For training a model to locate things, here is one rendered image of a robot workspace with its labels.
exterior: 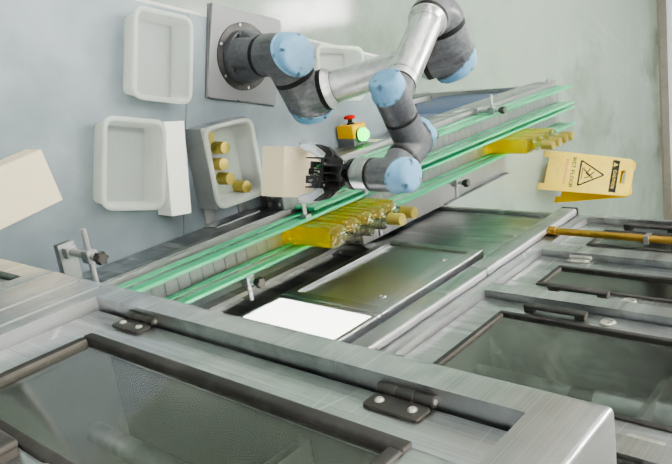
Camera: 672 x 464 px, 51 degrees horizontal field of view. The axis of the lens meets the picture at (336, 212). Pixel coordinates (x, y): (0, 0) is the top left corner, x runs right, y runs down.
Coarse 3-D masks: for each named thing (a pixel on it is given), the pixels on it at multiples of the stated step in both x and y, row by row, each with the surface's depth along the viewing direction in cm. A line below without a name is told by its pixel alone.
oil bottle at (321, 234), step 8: (304, 224) 194; (312, 224) 193; (320, 224) 192; (328, 224) 191; (336, 224) 189; (288, 232) 197; (296, 232) 195; (304, 232) 193; (312, 232) 190; (320, 232) 188; (328, 232) 186; (336, 232) 186; (288, 240) 198; (296, 240) 196; (304, 240) 193; (312, 240) 191; (320, 240) 189; (328, 240) 187; (336, 240) 186
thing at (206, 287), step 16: (560, 128) 310; (480, 160) 272; (496, 160) 270; (448, 176) 253; (416, 192) 236; (272, 256) 191; (288, 256) 190; (224, 272) 183; (240, 272) 181; (256, 272) 182; (192, 288) 174; (208, 288) 172
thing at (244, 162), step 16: (208, 128) 183; (224, 128) 196; (240, 128) 196; (208, 144) 183; (240, 144) 198; (256, 144) 196; (208, 160) 184; (240, 160) 200; (256, 160) 196; (240, 176) 201; (256, 176) 198; (224, 192) 197; (240, 192) 199; (256, 192) 197
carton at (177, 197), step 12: (168, 132) 178; (180, 132) 180; (168, 144) 178; (180, 144) 181; (168, 156) 178; (180, 156) 181; (168, 168) 178; (180, 168) 181; (168, 180) 179; (180, 180) 181; (168, 192) 179; (180, 192) 181; (168, 204) 180; (180, 204) 182
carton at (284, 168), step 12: (264, 156) 169; (276, 156) 166; (288, 156) 166; (300, 156) 168; (312, 156) 172; (264, 168) 169; (276, 168) 166; (288, 168) 166; (300, 168) 169; (264, 180) 169; (276, 180) 166; (288, 180) 166; (300, 180) 169; (264, 192) 169; (276, 192) 166; (288, 192) 166; (300, 192) 169
